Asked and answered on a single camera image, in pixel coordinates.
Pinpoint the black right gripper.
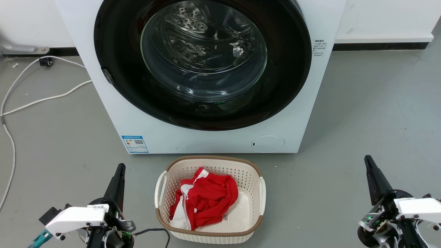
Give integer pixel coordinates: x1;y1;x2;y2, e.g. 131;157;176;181
357;155;441;248

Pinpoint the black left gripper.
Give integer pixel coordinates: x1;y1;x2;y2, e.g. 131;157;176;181
86;163;136;248

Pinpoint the black round washer door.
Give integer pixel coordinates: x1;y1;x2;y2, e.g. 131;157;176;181
94;0;312;131

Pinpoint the white front-load washing machine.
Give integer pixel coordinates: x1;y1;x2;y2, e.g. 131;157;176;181
55;0;348;154

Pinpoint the blue white energy label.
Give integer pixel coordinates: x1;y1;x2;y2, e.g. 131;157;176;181
121;135;149;154

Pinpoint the red and white garment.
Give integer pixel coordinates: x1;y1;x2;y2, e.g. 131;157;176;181
169;167;239;231

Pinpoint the round white filter cover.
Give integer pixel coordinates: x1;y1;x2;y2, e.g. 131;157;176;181
251;135;286;153

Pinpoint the cream plastic laundry basket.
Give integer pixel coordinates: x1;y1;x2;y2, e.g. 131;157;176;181
154;155;266;245

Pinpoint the small black text sticker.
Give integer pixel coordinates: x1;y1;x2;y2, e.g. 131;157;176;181
312;39;326;57

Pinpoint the grey drain pipe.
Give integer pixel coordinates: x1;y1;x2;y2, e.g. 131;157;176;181
0;33;50;55

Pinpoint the steel perforated washer drum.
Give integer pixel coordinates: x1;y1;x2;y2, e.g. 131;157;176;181
152;0;257;71

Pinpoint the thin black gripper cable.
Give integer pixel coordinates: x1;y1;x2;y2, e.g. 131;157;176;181
133;228;171;248

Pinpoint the teal cable connector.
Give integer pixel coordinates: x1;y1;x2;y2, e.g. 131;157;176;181
28;229;54;248

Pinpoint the white power cable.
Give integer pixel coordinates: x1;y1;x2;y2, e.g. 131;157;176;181
0;56;93;210

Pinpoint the black wall baseboard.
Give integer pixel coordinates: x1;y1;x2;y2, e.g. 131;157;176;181
0;47;80;58
332;42;430;52

